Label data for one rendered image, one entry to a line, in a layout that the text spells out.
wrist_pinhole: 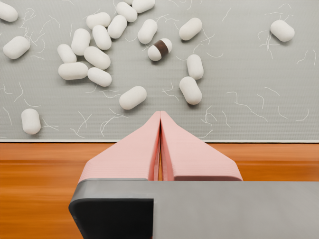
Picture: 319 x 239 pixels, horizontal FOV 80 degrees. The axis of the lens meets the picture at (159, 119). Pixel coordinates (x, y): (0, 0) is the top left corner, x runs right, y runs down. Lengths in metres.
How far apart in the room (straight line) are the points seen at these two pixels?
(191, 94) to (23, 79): 0.23
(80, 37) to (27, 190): 0.19
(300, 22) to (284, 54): 0.06
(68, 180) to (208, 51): 0.24
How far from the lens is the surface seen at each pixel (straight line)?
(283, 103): 0.30
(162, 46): 0.27
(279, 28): 0.33
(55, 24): 0.35
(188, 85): 0.24
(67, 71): 0.27
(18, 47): 0.33
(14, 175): 0.26
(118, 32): 0.29
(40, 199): 0.25
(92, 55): 0.27
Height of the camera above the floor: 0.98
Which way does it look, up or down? 76 degrees down
